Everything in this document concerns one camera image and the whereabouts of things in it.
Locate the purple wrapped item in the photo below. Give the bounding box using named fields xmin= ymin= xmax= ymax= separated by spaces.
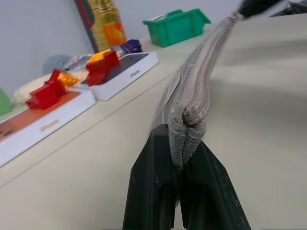
xmin=111 ymin=39 xmax=144 ymax=58

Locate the white phone box dark lid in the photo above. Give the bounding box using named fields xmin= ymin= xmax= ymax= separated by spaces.
xmin=79 ymin=51 xmax=160 ymax=102

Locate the grey-blue plush toy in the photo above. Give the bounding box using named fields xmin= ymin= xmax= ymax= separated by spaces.
xmin=42 ymin=54 xmax=72 ymax=75

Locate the green plastic storage bin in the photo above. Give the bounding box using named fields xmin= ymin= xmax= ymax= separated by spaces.
xmin=142 ymin=8 xmax=212 ymax=48

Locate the light green round object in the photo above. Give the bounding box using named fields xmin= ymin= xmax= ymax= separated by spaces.
xmin=0 ymin=88 xmax=14 ymax=117

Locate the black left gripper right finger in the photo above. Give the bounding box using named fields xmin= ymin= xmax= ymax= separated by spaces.
xmin=179 ymin=140 xmax=252 ymax=230

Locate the red and orange toy block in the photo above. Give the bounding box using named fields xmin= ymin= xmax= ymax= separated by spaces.
xmin=85 ymin=49 xmax=121 ymax=87
xmin=25 ymin=68 xmax=81 ymax=111

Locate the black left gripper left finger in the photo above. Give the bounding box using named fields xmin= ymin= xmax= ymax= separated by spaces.
xmin=122 ymin=123 xmax=183 ymax=230

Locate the grey zip grid pouch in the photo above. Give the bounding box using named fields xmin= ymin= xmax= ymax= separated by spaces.
xmin=153 ymin=11 xmax=243 ymax=209

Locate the yellow oil bottle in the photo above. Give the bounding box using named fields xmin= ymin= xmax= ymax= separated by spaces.
xmin=85 ymin=0 xmax=128 ymax=52

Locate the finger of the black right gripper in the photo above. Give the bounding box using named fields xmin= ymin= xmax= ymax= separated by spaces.
xmin=237 ymin=0 xmax=273 ymax=19

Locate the silver foil packet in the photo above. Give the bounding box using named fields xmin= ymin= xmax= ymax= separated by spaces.
xmin=62 ymin=54 xmax=94 ymax=72

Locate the white phone box orange lid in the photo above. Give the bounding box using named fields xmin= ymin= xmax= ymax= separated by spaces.
xmin=0 ymin=90 xmax=97 ymax=168

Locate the cream fluffy cloth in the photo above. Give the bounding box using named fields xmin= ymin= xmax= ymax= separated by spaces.
xmin=12 ymin=69 xmax=87 ymax=104

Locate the dark background object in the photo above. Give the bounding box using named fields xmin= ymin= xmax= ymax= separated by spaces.
xmin=268 ymin=0 xmax=307 ymax=18

